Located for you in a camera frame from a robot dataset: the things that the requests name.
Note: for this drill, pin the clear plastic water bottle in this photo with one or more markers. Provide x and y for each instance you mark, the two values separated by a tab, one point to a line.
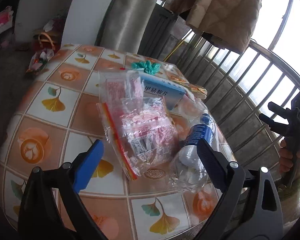
187	171

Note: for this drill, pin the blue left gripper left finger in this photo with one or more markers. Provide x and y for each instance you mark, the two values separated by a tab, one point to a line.
85	164

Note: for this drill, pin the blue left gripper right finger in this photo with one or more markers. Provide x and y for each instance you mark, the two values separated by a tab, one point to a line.
215	164

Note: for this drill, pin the person right hand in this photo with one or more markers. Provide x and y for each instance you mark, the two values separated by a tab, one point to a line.
285	160

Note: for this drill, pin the clear red zip bag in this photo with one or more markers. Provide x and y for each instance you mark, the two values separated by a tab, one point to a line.
138	126

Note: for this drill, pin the grey curtain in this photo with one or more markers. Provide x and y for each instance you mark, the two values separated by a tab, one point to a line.
124	24

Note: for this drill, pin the blue white medicine box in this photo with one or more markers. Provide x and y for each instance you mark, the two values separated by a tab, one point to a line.
159	87

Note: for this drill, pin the red gift bag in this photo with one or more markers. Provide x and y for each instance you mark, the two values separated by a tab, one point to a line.
48	40

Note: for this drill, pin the metal balcony railing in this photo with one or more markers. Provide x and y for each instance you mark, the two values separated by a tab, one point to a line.
239	87

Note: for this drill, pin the crumpled green plastic bag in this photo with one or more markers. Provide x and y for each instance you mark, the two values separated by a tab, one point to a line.
147	67

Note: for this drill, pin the yellow broom handle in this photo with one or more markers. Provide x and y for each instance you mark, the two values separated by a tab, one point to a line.
173	50

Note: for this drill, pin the colourful paper box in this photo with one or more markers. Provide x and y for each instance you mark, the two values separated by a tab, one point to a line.
39	61

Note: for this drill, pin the beige quilted jacket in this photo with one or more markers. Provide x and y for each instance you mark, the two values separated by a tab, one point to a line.
227	24

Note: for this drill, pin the patterned orange tablecloth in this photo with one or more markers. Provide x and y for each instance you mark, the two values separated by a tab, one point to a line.
58	119

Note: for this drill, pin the dark corrugated panel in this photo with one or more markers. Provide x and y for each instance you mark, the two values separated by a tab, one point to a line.
157	32

